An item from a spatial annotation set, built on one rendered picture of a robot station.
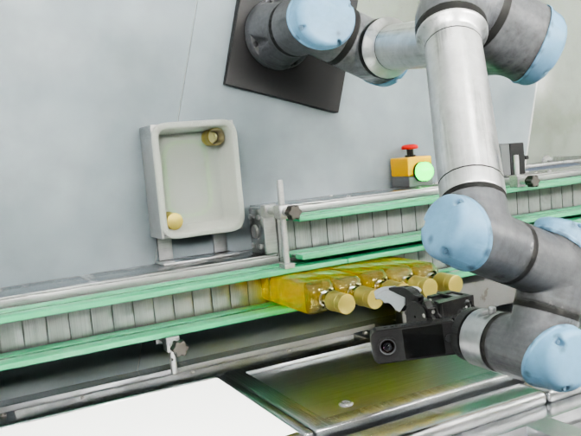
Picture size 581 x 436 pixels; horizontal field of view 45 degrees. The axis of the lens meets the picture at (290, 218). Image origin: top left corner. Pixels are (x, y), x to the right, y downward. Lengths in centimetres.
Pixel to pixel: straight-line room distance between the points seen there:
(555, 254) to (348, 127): 90
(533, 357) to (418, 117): 102
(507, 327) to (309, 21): 71
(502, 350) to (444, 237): 18
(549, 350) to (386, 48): 70
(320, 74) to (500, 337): 88
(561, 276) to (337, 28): 71
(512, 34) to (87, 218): 84
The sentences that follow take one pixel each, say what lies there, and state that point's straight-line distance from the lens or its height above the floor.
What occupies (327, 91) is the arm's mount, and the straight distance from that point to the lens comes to 160.
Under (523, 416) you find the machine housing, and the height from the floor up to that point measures 140.
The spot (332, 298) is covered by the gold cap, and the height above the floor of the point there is 114.
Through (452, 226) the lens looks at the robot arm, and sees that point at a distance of 75.
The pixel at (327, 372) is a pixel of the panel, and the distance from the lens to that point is 125.
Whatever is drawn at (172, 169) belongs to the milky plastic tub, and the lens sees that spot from 144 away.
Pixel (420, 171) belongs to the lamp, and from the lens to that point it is 163.
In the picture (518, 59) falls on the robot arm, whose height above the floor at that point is 139.
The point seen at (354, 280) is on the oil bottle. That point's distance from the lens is 126.
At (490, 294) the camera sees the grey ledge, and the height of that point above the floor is 88.
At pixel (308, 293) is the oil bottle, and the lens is 123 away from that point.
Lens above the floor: 214
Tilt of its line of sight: 63 degrees down
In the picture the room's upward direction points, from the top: 95 degrees clockwise
